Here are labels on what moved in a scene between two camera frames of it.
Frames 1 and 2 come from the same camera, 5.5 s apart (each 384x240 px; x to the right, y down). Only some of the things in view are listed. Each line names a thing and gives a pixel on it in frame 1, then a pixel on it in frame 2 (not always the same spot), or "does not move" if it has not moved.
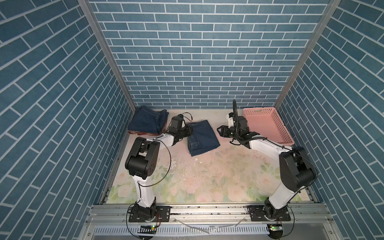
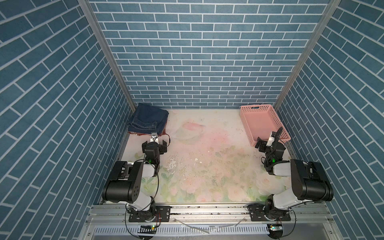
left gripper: x=187 y=130 → x=162 y=148
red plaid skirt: x=135 y=132 does not move
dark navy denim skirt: x=202 y=138 → x=148 y=118
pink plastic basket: x=266 y=122 does not move
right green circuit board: x=275 y=231 does not move
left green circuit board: x=148 y=229 does not move
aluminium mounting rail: x=120 y=214 does not move
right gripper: x=224 y=132 → x=263 y=145
